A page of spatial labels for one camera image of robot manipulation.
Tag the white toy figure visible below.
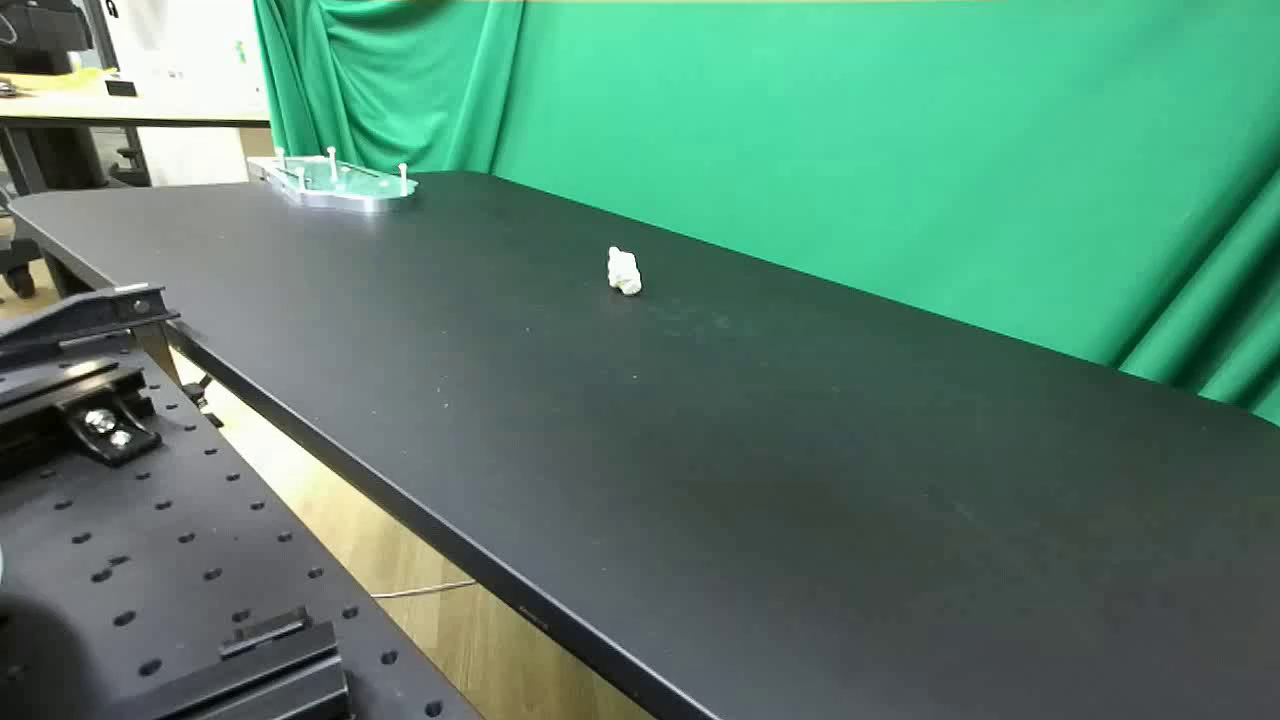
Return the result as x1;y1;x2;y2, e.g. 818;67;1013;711
605;246;649;300

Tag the green fabric backdrop curtain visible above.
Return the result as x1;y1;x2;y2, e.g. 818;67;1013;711
247;0;1280;434

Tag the clear acrylic plate with posts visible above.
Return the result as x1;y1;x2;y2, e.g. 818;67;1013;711
247;146;425;210

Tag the black rectangular block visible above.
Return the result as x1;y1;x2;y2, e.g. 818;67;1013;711
116;607;355;720

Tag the black perforated breadboard base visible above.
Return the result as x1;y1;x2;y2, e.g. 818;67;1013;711
0;348;484;720

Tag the black clamp with silver knob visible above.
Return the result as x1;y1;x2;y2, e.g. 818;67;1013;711
59;392;165;468

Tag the white cabinet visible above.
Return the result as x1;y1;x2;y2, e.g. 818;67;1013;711
101;0;275;191

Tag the light wooden desk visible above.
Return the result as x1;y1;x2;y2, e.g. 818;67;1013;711
0;63;275;138

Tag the black equipment on desk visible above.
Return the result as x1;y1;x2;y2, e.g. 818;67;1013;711
0;0;110;81

